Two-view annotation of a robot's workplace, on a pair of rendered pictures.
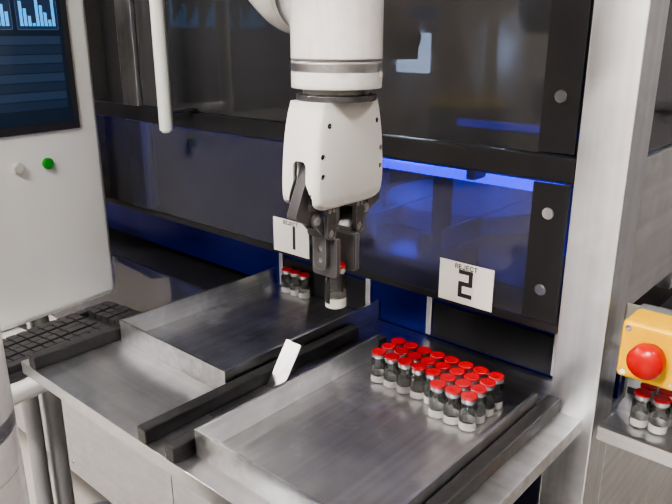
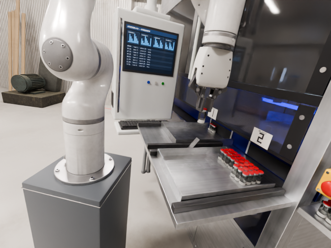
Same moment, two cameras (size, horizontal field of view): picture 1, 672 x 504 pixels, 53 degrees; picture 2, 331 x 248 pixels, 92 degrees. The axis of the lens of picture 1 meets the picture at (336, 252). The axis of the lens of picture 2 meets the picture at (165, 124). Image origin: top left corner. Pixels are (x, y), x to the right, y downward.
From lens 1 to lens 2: 25 cm
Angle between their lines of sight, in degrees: 27
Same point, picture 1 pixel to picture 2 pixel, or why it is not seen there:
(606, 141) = not seen: outside the picture
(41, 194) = (159, 90)
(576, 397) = (292, 192)
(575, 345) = (298, 172)
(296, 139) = (197, 59)
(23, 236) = (152, 99)
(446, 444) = (230, 185)
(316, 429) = (192, 163)
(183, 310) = (179, 125)
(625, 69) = not seen: outside the picture
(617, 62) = not seen: outside the picture
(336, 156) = (209, 67)
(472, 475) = (232, 197)
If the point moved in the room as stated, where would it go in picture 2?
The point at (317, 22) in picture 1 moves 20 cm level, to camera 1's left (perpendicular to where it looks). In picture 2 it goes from (212, 16) to (146, 18)
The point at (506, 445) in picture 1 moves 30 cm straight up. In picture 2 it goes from (252, 194) to (289, 97)
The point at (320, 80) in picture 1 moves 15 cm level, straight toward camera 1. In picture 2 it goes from (208, 38) to (184, 18)
